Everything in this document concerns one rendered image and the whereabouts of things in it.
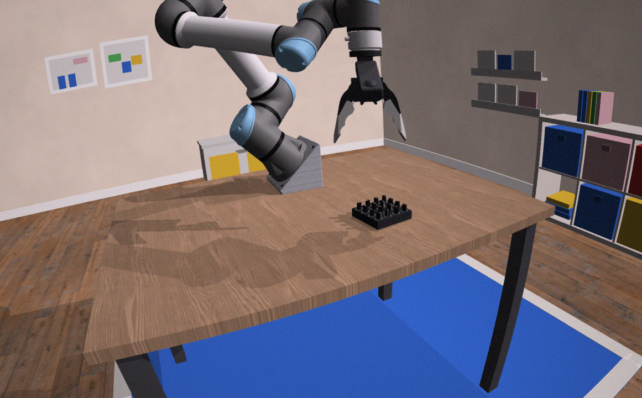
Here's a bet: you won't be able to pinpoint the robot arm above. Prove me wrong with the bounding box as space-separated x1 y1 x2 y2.
155 0 383 182

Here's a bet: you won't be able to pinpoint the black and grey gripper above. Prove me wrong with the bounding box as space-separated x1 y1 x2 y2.
333 50 406 143

